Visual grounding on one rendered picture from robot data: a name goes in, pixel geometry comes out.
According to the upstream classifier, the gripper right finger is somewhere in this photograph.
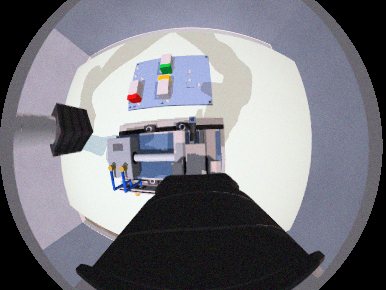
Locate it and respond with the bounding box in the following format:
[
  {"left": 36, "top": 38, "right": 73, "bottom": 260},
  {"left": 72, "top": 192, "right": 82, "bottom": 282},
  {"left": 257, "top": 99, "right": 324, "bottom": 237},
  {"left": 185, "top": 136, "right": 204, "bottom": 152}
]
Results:
[{"left": 205, "top": 155, "right": 221, "bottom": 174}]

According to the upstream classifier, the pale pink block with red end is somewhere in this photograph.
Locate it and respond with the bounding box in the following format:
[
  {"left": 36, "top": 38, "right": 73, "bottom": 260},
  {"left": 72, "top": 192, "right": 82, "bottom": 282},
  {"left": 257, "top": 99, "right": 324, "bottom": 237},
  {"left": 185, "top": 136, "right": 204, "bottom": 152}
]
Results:
[{"left": 127, "top": 80, "right": 143, "bottom": 103}]

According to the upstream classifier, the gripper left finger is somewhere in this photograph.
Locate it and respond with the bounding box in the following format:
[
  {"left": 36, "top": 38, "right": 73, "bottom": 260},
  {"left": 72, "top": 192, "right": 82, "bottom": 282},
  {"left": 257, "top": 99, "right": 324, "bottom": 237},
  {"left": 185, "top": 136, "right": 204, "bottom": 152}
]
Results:
[{"left": 171, "top": 156, "right": 186, "bottom": 175}]

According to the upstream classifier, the grey long narrow bar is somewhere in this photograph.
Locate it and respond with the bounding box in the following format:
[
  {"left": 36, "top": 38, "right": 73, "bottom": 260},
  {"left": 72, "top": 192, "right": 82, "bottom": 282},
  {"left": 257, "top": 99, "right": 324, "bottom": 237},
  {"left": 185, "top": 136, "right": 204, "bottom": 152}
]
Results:
[{"left": 199, "top": 131, "right": 204, "bottom": 144}]

